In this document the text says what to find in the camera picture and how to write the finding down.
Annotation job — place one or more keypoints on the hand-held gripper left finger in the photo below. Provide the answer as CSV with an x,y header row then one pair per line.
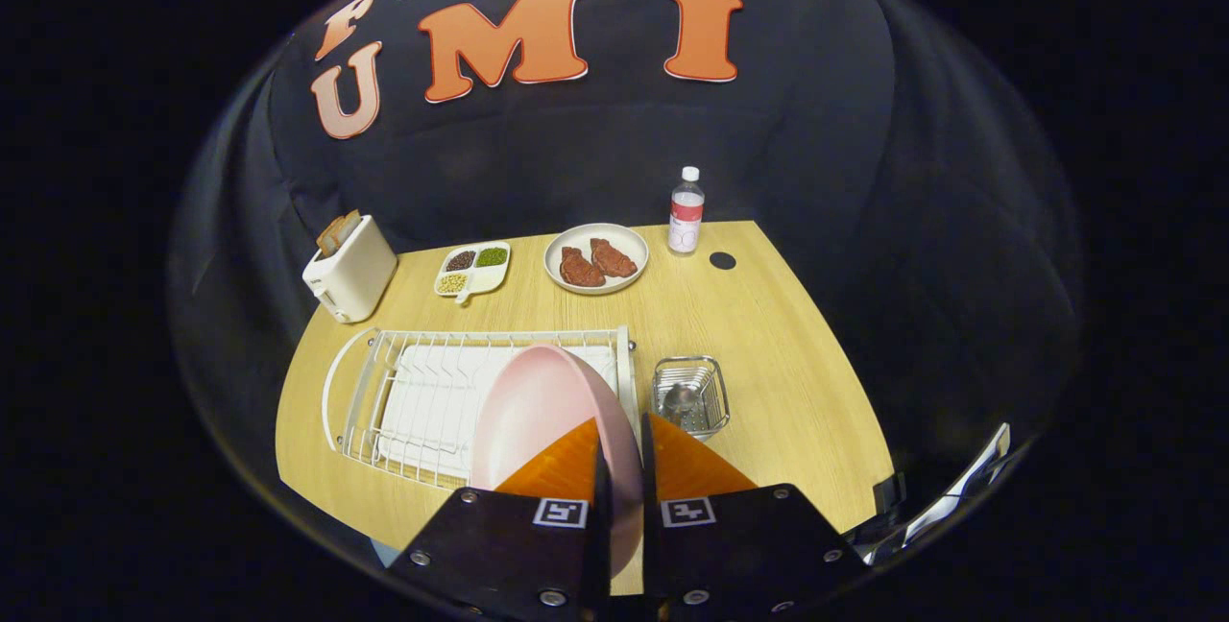
x,y
509,545

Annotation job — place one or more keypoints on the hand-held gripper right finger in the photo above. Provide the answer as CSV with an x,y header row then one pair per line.
x,y
749,545

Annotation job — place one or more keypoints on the pink plate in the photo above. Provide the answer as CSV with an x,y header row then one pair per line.
x,y
547,411

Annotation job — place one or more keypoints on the white divided dish with beans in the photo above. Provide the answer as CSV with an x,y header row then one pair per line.
x,y
475,276

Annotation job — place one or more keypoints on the beige plate with meat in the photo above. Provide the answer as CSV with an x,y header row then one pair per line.
x,y
566,238

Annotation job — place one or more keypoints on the white drain tray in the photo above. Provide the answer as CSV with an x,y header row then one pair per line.
x,y
422,411

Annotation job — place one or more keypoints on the red-brown meat piece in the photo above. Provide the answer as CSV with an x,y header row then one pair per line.
x,y
581,269
614,259

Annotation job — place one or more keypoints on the black round table grommet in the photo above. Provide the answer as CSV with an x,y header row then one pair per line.
x,y
722,260

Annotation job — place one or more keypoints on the white toaster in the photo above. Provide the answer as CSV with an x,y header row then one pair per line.
x,y
355,272

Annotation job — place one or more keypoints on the clear bottle with red label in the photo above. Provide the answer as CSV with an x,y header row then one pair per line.
x,y
686,219

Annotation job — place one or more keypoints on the brown toast slice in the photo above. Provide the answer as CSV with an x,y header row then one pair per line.
x,y
329,236
349,224

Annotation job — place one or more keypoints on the black backdrop cloth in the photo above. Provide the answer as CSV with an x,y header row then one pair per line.
x,y
576,161

